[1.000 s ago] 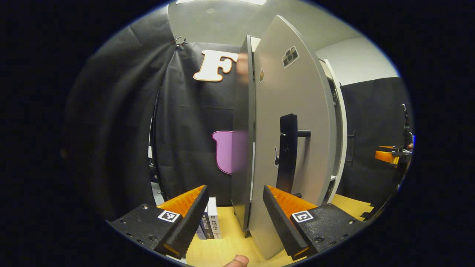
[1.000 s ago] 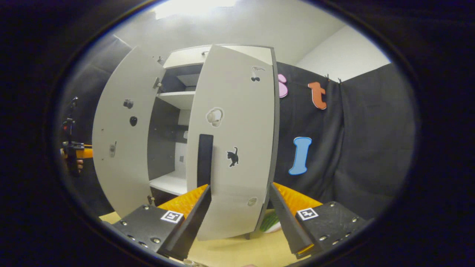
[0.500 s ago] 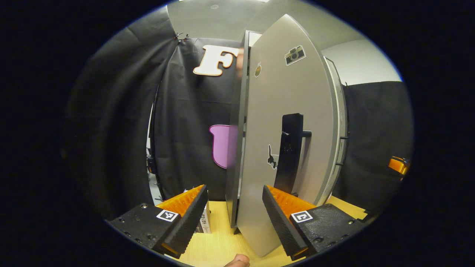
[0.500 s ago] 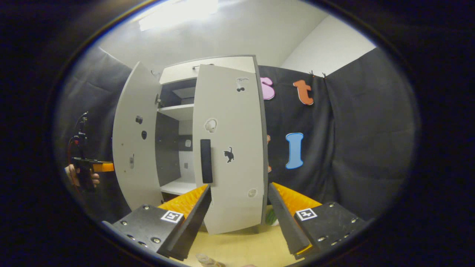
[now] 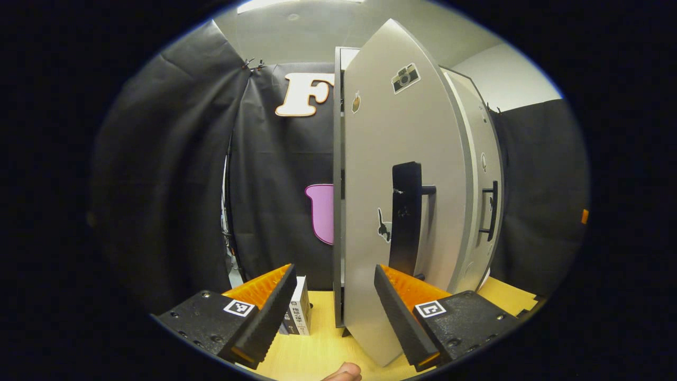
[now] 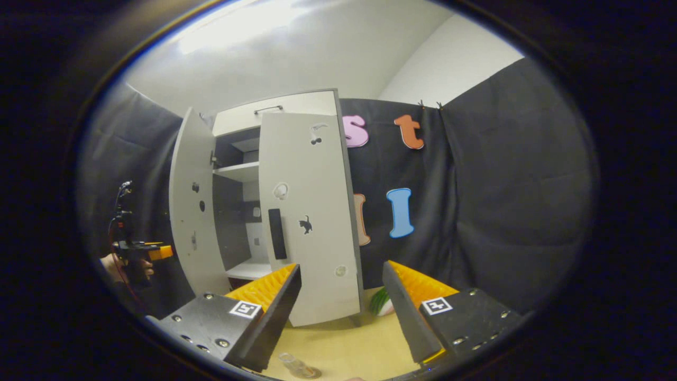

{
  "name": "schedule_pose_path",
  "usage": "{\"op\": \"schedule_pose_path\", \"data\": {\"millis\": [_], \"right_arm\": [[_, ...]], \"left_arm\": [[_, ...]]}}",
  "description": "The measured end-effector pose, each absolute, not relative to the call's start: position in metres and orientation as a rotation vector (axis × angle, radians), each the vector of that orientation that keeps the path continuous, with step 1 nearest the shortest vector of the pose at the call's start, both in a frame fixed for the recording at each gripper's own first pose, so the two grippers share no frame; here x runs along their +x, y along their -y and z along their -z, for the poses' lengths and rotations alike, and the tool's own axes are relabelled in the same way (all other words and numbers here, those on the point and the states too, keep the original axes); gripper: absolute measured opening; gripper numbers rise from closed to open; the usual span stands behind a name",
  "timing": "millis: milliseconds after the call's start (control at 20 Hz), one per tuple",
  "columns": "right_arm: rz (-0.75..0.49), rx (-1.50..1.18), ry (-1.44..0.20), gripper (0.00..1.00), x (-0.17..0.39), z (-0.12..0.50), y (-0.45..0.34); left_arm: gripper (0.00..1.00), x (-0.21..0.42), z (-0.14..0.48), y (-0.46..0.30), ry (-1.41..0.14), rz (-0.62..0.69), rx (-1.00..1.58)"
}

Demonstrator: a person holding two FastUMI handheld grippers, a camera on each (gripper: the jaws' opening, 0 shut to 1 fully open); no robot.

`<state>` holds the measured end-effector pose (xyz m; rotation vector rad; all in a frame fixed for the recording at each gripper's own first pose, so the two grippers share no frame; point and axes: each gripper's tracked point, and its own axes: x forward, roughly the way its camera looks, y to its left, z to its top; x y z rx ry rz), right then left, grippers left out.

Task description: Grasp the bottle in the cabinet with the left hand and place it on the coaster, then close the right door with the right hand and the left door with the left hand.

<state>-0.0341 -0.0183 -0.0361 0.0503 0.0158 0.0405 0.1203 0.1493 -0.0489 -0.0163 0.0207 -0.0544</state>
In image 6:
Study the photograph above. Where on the white cabinet drawer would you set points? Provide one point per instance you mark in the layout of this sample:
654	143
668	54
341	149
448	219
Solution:
296	106

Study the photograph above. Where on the black backdrop cloth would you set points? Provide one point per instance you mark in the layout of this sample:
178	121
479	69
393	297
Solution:
502	185

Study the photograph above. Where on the toy watermelon slice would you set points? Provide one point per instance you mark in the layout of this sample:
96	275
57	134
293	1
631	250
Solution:
382	304

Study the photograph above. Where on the white cabinet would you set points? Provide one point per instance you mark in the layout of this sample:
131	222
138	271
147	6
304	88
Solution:
232	211

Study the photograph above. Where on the white cabinet shelf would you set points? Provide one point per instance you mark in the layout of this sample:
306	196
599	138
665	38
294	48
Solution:
238	170

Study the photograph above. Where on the round brown coaster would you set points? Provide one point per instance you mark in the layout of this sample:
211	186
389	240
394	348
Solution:
313	373

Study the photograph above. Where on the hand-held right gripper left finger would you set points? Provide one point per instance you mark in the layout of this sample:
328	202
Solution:
275	309

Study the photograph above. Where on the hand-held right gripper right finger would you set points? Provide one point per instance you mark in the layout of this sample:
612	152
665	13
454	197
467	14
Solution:
406	312

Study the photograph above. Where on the white cabinet door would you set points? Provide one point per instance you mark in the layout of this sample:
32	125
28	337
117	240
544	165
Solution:
317	185
190	211

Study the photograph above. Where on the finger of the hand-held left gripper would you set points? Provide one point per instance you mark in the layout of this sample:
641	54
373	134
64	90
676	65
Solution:
158	252

